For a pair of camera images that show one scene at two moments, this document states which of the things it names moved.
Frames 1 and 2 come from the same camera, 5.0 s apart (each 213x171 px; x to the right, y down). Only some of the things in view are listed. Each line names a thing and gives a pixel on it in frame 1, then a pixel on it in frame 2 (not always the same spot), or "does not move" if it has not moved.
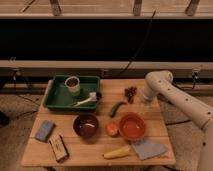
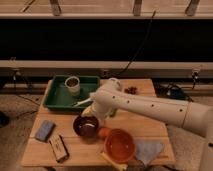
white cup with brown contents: (73, 85) does not move
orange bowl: (131, 125) → (119, 145)
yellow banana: (119, 153) → (120, 167)
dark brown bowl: (85, 125) does not move
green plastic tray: (57, 95) does not move
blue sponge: (45, 130) does not move
